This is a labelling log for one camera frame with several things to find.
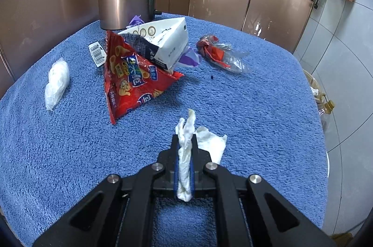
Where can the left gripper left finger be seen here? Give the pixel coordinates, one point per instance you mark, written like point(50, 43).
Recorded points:
point(167, 184)

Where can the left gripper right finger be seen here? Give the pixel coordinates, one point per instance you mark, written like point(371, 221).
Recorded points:
point(200, 183)

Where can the white tissue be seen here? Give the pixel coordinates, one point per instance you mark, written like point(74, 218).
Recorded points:
point(206, 140)

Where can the red snack bag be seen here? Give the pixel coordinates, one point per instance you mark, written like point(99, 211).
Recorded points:
point(130, 80)

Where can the purple plastic wrapper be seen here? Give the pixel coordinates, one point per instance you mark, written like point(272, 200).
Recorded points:
point(189, 57)

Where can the clear wrapper with red pieces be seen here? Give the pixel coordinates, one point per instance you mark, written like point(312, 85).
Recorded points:
point(222, 54)

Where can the white milk carton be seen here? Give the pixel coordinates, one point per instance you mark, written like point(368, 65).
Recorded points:
point(166, 43)

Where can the blue terry table cloth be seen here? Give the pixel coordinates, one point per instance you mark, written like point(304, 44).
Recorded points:
point(51, 159)

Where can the barcode label wrapper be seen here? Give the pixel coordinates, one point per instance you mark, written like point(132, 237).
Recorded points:
point(97, 53)

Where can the cooking oil bottle yellow cap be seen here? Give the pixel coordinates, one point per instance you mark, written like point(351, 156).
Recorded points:
point(325, 107)

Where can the beige waste basket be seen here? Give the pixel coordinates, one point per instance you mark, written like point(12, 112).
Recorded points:
point(314, 85)

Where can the white crumpled plastic bag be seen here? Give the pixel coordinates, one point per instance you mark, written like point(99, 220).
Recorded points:
point(58, 80)

